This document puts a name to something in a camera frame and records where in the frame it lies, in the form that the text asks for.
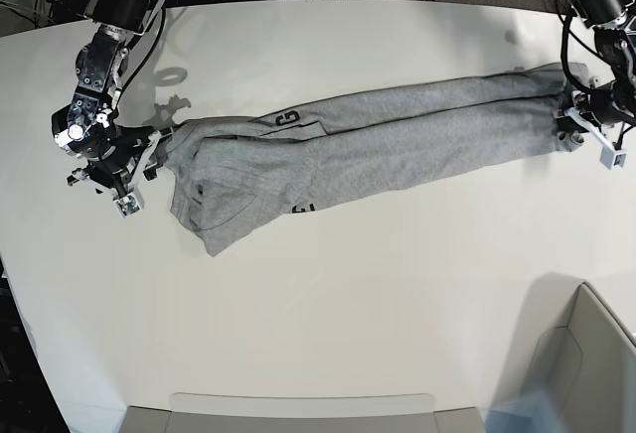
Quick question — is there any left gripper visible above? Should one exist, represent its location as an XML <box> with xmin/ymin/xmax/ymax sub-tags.
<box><xmin>556</xmin><ymin>84</ymin><xmax>635</xmax><ymax>148</ymax></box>

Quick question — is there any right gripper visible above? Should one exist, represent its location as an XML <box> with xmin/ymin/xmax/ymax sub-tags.
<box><xmin>79</xmin><ymin>124</ymin><xmax>154</xmax><ymax>180</ymax></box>

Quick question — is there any grey T-shirt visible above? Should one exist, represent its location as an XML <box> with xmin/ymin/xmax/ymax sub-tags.
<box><xmin>165</xmin><ymin>65</ymin><xmax>577</xmax><ymax>255</ymax></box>

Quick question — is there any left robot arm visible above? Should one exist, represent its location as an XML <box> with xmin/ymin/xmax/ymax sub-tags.
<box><xmin>560</xmin><ymin>0</ymin><xmax>635</xmax><ymax>151</ymax></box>

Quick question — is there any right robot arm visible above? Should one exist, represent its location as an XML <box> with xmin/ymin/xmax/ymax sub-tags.
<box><xmin>52</xmin><ymin>0</ymin><xmax>166</xmax><ymax>174</ymax></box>

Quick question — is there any beige bin right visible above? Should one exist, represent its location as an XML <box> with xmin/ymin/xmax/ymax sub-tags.
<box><xmin>514</xmin><ymin>283</ymin><xmax>635</xmax><ymax>432</ymax></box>

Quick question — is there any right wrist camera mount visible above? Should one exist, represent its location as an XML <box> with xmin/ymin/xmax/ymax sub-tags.
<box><xmin>67</xmin><ymin>127</ymin><xmax>165</xmax><ymax>218</ymax></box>

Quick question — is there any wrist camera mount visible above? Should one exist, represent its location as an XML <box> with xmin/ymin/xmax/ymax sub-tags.
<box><xmin>67</xmin><ymin>127</ymin><xmax>165</xmax><ymax>218</ymax></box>
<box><xmin>555</xmin><ymin>107</ymin><xmax>627</xmax><ymax>170</ymax></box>

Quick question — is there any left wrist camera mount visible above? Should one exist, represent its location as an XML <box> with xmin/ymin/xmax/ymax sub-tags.
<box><xmin>555</xmin><ymin>107</ymin><xmax>627</xmax><ymax>170</ymax></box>

